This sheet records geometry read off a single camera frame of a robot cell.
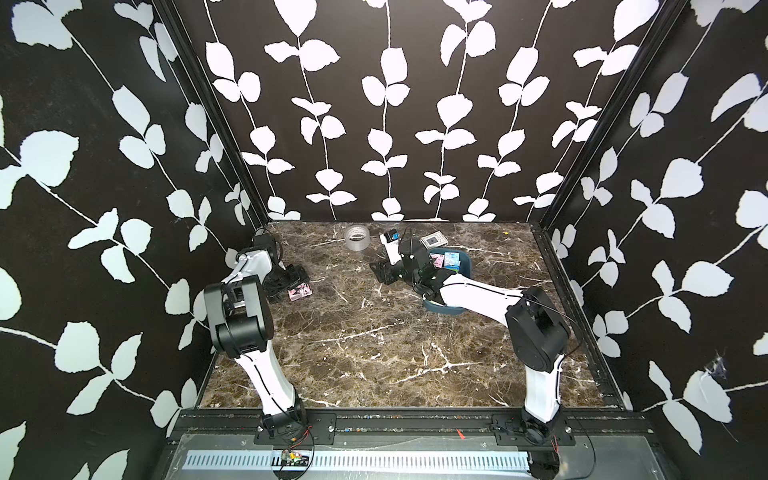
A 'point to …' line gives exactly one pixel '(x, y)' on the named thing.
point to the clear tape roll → (357, 238)
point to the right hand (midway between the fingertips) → (375, 257)
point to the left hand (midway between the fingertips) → (297, 282)
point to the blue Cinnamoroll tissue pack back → (451, 261)
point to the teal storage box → (465, 269)
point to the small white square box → (434, 239)
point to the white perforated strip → (345, 460)
